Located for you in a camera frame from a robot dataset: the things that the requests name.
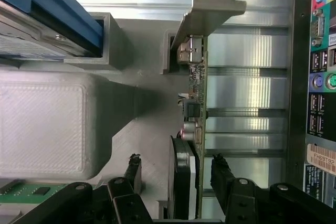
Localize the hard disk in blue carrier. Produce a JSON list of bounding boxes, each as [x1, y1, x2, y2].
[[0, 0, 104, 61]]

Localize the grey printed parts rack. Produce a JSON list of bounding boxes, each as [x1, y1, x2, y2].
[[0, 11, 184, 224]]

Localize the green RAM stick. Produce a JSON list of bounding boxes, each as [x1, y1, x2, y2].
[[0, 182, 77, 205]]

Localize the open black PC case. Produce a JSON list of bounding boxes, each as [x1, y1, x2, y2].
[[287, 0, 336, 210]]

